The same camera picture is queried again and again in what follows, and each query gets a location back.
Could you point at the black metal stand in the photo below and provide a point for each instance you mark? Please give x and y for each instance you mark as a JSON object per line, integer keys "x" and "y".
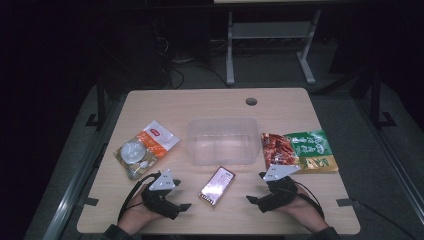
{"x": 376, "y": 100}
{"x": 100, "y": 106}

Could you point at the green and red snack packet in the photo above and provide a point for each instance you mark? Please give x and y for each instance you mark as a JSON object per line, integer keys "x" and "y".
{"x": 300, "y": 146}

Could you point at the clear plastic container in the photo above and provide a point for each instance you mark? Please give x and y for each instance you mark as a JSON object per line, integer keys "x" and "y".
{"x": 223, "y": 143}

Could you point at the grey metal floor rail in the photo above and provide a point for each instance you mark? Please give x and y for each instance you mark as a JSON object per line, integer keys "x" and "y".
{"x": 76, "y": 186}
{"x": 393, "y": 160}

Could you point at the person's left hand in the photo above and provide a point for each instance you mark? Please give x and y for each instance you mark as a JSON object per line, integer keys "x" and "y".
{"x": 135, "y": 215}

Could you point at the white metal desk frame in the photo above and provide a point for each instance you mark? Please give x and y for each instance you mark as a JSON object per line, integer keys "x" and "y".
{"x": 230, "y": 50}

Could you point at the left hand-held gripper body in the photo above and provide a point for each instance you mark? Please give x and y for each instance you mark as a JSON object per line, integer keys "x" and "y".
{"x": 160, "y": 203}

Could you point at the person's right hand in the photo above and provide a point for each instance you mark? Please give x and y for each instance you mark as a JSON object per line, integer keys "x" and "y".
{"x": 305, "y": 211}

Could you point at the orange and white snack packet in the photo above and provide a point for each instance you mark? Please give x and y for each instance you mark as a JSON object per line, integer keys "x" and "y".
{"x": 150, "y": 143}

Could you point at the grey table edge bracket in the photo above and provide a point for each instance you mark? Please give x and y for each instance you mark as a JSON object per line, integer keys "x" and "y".
{"x": 87, "y": 201}
{"x": 344, "y": 202}

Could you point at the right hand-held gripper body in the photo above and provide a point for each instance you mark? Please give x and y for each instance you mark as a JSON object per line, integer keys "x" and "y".
{"x": 278, "y": 196}

